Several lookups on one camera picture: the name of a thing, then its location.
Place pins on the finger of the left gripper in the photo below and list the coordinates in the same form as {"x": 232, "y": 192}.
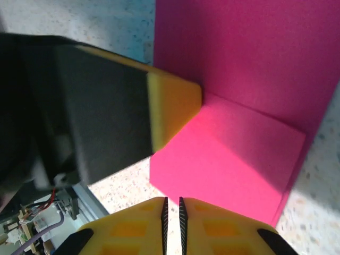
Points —
{"x": 119, "y": 111}

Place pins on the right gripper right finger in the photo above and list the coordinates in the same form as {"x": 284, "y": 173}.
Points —
{"x": 225, "y": 236}

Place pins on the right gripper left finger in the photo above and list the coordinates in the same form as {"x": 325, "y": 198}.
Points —
{"x": 127, "y": 233}

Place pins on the wide aluminium mounting rail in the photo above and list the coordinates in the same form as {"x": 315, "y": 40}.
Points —
{"x": 87, "y": 202}

